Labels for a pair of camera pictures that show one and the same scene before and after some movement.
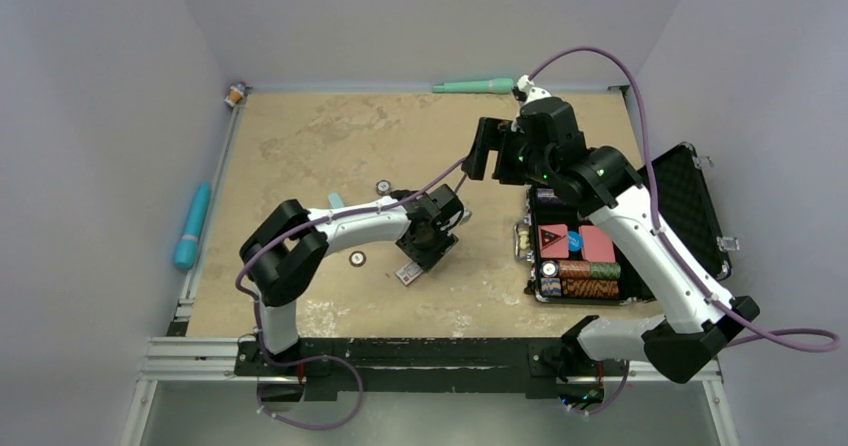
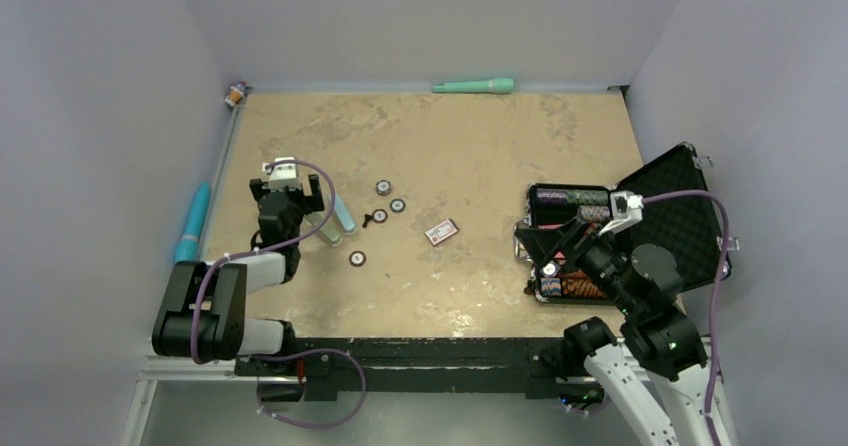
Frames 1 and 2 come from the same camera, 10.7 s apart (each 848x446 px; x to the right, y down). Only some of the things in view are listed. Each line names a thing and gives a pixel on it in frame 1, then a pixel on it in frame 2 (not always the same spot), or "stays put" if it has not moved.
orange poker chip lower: [357, 258] stays put
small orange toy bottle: [235, 94] stays put
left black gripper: [427, 259] -> [308, 203]
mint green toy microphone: [498, 85] stays put
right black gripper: [495, 134] -> [570, 240]
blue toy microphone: [187, 248] stays put
